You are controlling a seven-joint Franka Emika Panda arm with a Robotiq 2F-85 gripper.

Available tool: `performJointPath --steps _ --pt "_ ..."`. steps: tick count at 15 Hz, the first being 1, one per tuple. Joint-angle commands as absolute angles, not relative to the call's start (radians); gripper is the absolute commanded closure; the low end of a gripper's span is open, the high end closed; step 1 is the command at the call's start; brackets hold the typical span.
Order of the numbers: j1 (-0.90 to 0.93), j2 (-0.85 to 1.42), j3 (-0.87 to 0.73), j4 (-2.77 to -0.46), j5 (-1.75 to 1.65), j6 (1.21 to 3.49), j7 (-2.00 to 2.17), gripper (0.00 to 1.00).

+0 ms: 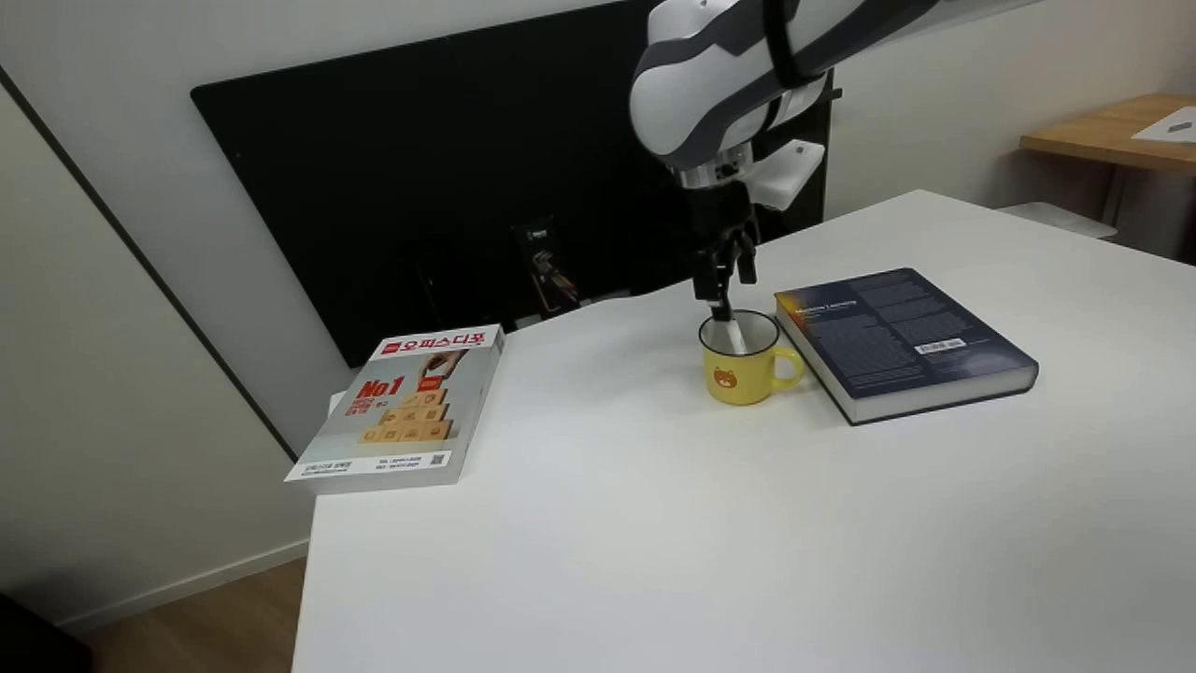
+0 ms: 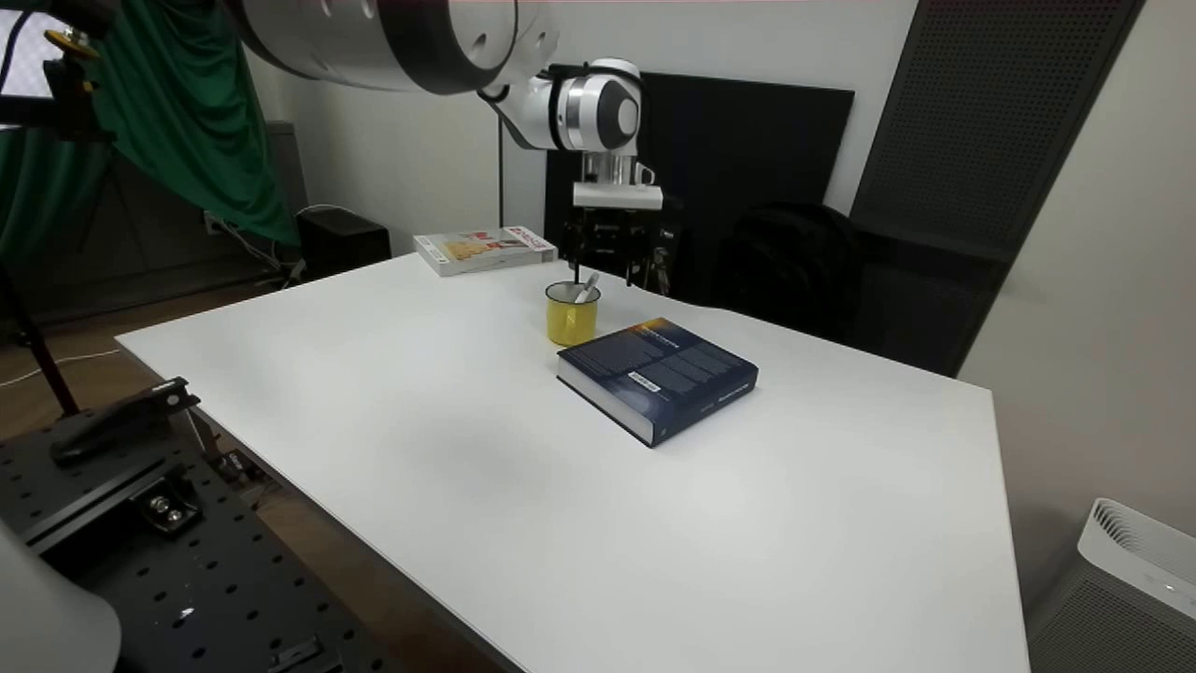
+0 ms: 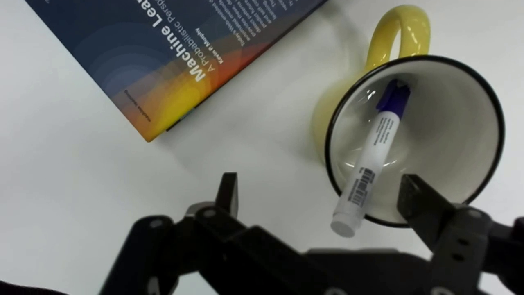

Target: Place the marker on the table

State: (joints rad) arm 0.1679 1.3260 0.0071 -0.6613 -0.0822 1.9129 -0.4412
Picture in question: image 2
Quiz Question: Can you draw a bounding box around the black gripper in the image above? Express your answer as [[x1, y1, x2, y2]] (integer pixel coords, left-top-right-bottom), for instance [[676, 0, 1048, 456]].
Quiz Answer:
[[561, 205, 666, 304]]

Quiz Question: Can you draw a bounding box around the yellow enamel mug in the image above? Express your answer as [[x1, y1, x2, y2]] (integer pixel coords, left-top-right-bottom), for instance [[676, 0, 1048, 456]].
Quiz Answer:
[[541, 276, 606, 353]]

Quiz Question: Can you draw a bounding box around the dark metal stand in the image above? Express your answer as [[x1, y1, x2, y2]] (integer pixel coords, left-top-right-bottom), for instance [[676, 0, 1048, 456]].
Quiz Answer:
[[640, 221, 682, 301]]

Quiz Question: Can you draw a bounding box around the dark blue thick book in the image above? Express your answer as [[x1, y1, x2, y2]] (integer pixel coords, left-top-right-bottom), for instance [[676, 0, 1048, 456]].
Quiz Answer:
[[553, 315, 761, 453]]

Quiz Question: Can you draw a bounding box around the black office chair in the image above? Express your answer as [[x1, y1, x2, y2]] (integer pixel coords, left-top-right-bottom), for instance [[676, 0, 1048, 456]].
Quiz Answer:
[[715, 202, 869, 348]]

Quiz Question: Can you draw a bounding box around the large black leaning panel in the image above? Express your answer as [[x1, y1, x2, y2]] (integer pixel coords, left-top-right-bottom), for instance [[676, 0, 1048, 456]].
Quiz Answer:
[[541, 64, 858, 310]]

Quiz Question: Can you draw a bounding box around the small black cabinet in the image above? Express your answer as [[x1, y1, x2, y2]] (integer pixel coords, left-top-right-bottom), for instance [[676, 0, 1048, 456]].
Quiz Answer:
[[295, 205, 396, 284]]

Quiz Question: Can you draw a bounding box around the green curtain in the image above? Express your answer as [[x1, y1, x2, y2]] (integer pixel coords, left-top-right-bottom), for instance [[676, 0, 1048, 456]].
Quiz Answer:
[[0, 0, 302, 272]]

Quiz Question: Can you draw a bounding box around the small black device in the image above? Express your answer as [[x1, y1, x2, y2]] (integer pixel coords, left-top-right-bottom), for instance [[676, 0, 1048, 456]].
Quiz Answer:
[[136, 485, 206, 540]]

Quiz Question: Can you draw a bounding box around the black perforated breadboard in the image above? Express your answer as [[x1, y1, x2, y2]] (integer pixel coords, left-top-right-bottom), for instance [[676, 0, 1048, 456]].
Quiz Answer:
[[0, 419, 419, 673]]

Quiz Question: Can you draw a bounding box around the black metal clamp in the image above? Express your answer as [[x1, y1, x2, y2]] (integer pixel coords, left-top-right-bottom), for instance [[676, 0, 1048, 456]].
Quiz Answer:
[[49, 375, 206, 469]]

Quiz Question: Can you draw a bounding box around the black tripod pole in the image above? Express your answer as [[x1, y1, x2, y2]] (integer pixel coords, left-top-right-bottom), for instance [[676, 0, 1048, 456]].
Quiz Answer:
[[0, 262, 85, 424]]

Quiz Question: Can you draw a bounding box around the black framed bright screen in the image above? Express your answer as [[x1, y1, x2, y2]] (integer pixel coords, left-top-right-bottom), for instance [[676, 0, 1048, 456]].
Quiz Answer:
[[0, 0, 123, 130]]

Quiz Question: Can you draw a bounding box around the white grey bin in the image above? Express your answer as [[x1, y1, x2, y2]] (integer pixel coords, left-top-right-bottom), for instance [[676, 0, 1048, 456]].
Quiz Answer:
[[1025, 494, 1196, 673]]

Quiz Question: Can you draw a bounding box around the white rounded base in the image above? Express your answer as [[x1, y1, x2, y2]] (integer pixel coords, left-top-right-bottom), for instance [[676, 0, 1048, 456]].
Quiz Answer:
[[0, 520, 127, 673]]

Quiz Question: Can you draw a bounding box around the dark wall pillar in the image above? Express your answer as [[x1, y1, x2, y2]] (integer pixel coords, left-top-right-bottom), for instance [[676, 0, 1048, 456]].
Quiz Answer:
[[848, 0, 1147, 380]]

